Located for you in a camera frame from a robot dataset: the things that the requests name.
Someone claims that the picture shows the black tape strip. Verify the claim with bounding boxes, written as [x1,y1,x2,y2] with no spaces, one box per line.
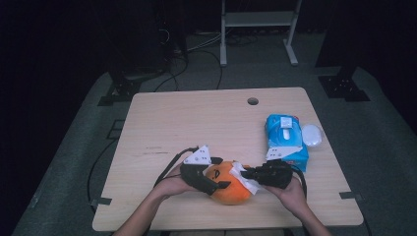
[338,191,364,202]
[89,197,113,207]

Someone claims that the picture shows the black floor cable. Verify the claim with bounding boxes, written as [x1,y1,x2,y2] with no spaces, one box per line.
[196,48,224,90]
[87,139,117,206]
[152,55,191,92]

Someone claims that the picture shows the black stand with flat base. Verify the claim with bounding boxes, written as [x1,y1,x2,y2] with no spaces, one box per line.
[96,62,165,107]
[314,32,372,102]

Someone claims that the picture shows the white metal stand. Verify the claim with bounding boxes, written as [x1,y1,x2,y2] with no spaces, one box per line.
[219,0,303,68]

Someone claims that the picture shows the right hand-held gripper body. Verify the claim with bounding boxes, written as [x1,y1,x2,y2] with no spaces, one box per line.
[259,146,304,191]

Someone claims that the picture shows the person's left hand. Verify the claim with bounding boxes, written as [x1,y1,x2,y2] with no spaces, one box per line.
[151,164,199,200]

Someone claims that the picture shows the orange plush toy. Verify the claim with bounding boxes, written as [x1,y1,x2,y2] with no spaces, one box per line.
[205,160,254,206]

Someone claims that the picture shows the blue wet wipes pack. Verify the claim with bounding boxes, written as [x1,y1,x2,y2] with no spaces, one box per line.
[265,113,310,173]

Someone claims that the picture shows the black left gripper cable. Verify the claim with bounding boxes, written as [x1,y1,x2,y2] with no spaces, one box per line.
[153,146,201,188]

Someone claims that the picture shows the white round pack lid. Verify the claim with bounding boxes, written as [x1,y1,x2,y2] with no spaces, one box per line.
[300,123,324,148]

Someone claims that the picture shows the person's right hand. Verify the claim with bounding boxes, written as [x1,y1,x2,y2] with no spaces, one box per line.
[265,176,309,216]

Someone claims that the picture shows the white wet wipe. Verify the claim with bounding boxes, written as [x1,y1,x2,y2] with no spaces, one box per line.
[229,161,263,195]

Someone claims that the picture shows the white floor cables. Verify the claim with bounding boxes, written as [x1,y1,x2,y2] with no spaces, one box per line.
[186,32,224,53]

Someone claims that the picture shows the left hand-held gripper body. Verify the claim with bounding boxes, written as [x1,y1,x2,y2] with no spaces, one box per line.
[179,145,220,197]

